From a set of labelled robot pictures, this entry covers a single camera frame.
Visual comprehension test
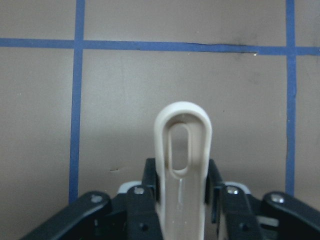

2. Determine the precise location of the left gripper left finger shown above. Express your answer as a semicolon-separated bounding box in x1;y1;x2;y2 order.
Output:
126;158;162;240

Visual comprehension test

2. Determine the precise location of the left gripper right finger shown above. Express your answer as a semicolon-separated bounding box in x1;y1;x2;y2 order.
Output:
204;159;263;240

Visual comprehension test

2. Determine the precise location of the beige hand brush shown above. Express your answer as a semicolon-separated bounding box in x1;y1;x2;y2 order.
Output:
154;101;213;240

